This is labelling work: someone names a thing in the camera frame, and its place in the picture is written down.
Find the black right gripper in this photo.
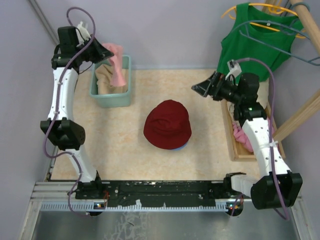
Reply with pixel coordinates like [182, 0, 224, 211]
[191, 70, 243, 105]

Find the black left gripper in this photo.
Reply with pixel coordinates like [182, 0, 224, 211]
[74, 33, 114, 64]

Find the pink bucket hat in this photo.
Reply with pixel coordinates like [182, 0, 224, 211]
[102, 43, 127, 87]

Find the light teal plastic bin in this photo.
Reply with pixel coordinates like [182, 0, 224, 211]
[89, 55, 132, 108]

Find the dark red bucket hat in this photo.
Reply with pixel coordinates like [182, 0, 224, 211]
[143, 99, 192, 150]

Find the blue bucket hat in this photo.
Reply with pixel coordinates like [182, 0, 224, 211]
[172, 141, 188, 151]

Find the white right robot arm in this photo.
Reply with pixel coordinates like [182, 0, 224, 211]
[91, 72, 303, 210]

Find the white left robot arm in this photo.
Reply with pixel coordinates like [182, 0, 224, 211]
[40, 25, 113, 200]

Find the beige bucket hat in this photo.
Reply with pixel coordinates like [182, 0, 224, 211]
[95, 64, 129, 95]

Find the pink cloth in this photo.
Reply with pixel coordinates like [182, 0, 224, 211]
[233, 117, 278, 154]

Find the grey-blue clothes hanger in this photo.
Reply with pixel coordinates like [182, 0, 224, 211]
[231, 18, 320, 66]

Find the green tank top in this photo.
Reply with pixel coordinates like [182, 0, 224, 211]
[217, 2, 299, 75]

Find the wooden tray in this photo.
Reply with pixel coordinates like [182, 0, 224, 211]
[221, 100, 271, 162]

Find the yellow clothes hanger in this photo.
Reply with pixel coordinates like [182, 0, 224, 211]
[220, 2, 311, 39]

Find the slanted wooden beam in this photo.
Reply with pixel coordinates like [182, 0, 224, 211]
[273, 89, 320, 142]

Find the wooden rack pole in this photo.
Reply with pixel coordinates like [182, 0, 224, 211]
[290, 0, 320, 54]

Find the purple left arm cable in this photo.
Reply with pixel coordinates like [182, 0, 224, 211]
[43, 6, 96, 217]

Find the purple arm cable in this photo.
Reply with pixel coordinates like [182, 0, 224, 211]
[229, 57, 291, 221]
[43, 6, 96, 217]

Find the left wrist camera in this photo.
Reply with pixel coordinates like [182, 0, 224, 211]
[75, 21, 91, 47]

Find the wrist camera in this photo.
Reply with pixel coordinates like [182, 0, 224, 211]
[75, 21, 91, 47]
[225, 60, 242, 81]

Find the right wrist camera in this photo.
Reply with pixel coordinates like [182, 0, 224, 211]
[225, 60, 242, 81]

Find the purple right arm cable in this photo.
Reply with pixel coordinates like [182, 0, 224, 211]
[229, 57, 291, 221]

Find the aluminium frame post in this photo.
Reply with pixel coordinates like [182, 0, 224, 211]
[27, 0, 59, 45]

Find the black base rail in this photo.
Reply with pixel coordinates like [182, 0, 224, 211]
[75, 179, 238, 208]

